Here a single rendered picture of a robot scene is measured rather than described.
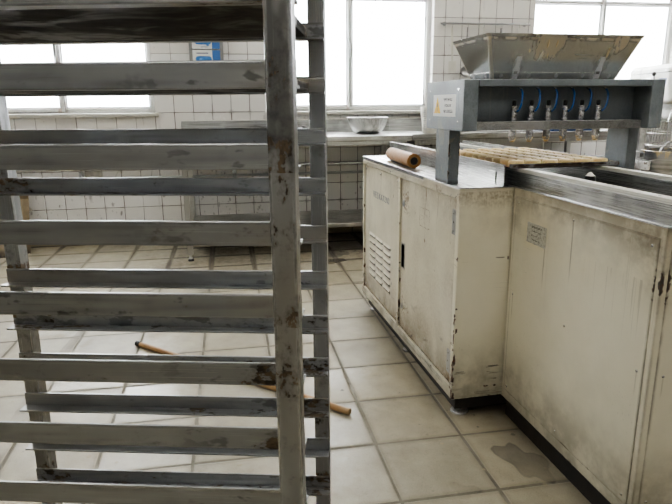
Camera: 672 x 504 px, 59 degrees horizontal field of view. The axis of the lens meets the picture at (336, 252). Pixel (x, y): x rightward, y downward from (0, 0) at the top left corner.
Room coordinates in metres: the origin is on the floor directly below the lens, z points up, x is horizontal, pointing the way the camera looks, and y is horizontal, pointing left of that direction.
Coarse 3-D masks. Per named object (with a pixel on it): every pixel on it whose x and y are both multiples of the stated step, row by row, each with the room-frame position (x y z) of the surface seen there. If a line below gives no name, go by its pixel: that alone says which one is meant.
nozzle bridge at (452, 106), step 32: (448, 96) 2.03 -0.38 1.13; (480, 96) 2.01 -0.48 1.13; (512, 96) 2.03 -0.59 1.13; (544, 96) 2.05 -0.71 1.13; (576, 96) 2.08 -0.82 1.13; (640, 96) 2.09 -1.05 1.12; (448, 128) 2.02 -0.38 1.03; (480, 128) 1.95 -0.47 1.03; (512, 128) 1.98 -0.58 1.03; (544, 128) 2.00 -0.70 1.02; (576, 128) 2.02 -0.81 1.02; (608, 128) 2.26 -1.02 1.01; (448, 160) 2.01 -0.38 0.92
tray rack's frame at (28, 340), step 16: (0, 112) 1.14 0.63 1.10; (0, 128) 1.13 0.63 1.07; (0, 176) 1.13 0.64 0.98; (16, 176) 1.16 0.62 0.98; (0, 208) 1.13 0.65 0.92; (16, 208) 1.15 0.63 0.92; (16, 256) 1.13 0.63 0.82; (16, 288) 1.13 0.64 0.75; (32, 288) 1.16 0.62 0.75; (32, 336) 1.14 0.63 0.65; (32, 352) 1.13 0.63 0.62; (32, 384) 1.13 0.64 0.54; (32, 416) 1.13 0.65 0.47; (48, 416) 1.15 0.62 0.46; (48, 464) 1.13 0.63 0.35
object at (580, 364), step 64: (512, 256) 1.92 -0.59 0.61; (576, 256) 1.58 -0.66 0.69; (640, 256) 1.34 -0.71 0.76; (512, 320) 1.89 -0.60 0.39; (576, 320) 1.55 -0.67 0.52; (640, 320) 1.31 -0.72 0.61; (512, 384) 1.86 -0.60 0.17; (576, 384) 1.52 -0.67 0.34; (640, 384) 1.29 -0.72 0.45; (576, 448) 1.50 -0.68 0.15; (640, 448) 1.27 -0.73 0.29
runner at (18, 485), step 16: (0, 480) 0.70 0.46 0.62; (0, 496) 0.70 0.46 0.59; (16, 496) 0.70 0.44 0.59; (32, 496) 0.70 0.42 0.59; (48, 496) 0.70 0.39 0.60; (64, 496) 0.70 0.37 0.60; (80, 496) 0.70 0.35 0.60; (96, 496) 0.69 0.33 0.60; (112, 496) 0.69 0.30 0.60; (128, 496) 0.69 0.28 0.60; (144, 496) 0.69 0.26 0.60; (160, 496) 0.69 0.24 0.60; (176, 496) 0.69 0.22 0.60; (192, 496) 0.69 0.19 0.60; (208, 496) 0.68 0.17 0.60; (224, 496) 0.68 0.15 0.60; (240, 496) 0.68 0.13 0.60; (256, 496) 0.68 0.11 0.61; (272, 496) 0.68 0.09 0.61
